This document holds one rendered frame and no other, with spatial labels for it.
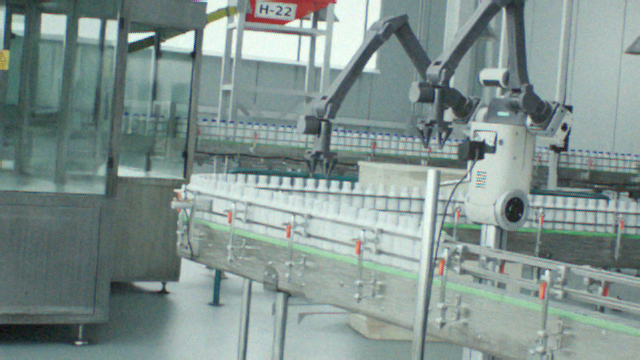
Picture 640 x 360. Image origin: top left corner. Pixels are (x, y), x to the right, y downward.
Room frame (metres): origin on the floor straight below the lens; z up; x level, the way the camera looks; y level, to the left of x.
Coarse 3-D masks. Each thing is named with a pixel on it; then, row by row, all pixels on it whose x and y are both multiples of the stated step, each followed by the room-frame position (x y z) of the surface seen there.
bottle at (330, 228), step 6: (330, 204) 4.43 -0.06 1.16; (336, 204) 4.44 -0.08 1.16; (330, 210) 4.43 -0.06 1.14; (336, 210) 4.42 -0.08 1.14; (330, 216) 4.41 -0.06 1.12; (336, 216) 4.41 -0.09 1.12; (330, 228) 4.41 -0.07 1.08; (324, 234) 4.43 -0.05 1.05; (330, 234) 4.41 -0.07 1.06; (324, 246) 4.42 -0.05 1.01; (330, 246) 4.41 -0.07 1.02
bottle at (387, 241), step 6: (390, 216) 4.12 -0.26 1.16; (396, 216) 4.13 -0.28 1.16; (390, 222) 4.12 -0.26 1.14; (396, 222) 4.13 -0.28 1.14; (384, 228) 4.12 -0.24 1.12; (390, 228) 4.11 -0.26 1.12; (384, 234) 4.12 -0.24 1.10; (384, 240) 4.11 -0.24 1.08; (390, 240) 4.11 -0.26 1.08; (384, 246) 4.11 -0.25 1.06; (390, 246) 4.11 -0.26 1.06; (390, 252) 4.11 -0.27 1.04; (384, 258) 4.11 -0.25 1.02; (390, 258) 4.11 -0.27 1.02; (384, 264) 4.12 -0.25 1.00; (390, 264) 4.11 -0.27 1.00
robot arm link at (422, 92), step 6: (444, 72) 4.19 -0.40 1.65; (450, 72) 4.20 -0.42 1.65; (444, 78) 4.19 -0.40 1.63; (450, 78) 4.21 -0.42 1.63; (414, 84) 4.19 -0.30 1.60; (420, 84) 4.18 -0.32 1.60; (426, 84) 4.19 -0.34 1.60; (432, 84) 4.22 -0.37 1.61; (438, 84) 4.20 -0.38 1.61; (444, 84) 4.20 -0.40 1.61; (414, 90) 4.19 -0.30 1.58; (420, 90) 4.17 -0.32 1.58; (426, 90) 4.18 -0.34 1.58; (432, 90) 4.19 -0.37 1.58; (414, 96) 4.18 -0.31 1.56; (420, 96) 4.17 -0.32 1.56; (426, 96) 4.18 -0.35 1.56; (432, 96) 4.19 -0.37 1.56; (420, 102) 4.19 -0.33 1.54; (426, 102) 4.20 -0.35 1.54
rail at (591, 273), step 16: (272, 208) 4.74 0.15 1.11; (256, 224) 4.83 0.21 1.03; (352, 224) 4.27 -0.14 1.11; (336, 240) 4.35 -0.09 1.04; (416, 240) 3.96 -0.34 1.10; (448, 240) 3.94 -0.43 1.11; (400, 256) 4.02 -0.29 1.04; (496, 256) 3.62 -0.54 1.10; (512, 256) 3.56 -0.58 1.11; (528, 256) 3.61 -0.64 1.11; (480, 272) 3.79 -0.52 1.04; (496, 272) 3.73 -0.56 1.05; (576, 272) 3.34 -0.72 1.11; (592, 272) 3.38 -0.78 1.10; (608, 272) 3.34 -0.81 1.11; (528, 288) 3.49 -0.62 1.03; (608, 304) 3.22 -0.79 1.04; (624, 304) 3.27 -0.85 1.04
